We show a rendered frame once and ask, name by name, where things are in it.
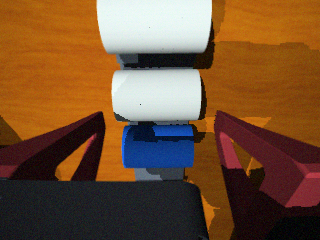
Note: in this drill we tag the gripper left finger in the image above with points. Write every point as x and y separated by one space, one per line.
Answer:
37 158

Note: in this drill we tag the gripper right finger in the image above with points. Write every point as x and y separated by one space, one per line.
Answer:
290 188

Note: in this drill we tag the white cylinder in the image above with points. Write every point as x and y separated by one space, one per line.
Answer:
156 95
154 26

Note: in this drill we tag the dark blue plastic bar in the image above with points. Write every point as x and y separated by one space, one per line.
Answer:
157 146

